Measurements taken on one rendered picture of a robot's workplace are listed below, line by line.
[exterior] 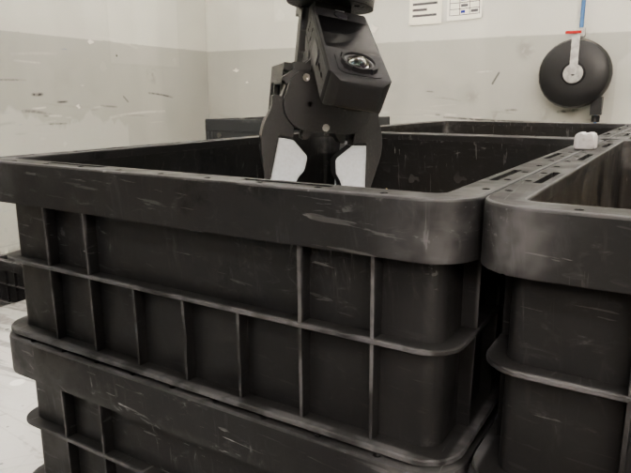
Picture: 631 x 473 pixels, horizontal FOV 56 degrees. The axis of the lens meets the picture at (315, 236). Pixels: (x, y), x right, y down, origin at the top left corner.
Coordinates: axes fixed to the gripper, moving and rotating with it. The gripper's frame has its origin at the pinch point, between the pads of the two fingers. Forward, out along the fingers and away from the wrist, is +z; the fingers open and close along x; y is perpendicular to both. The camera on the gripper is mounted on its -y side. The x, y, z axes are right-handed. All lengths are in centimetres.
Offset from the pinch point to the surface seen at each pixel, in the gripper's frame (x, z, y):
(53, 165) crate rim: 18.0, -5.8, -13.6
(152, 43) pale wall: 25, -47, 392
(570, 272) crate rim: -0.4, -5.8, -32.0
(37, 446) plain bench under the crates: 20.7, 17.6, -2.0
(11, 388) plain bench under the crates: 25.1, 18.1, 9.0
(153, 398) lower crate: 12.2, 5.4, -18.3
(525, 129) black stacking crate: -42, -11, 37
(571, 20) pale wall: -199, -76, 258
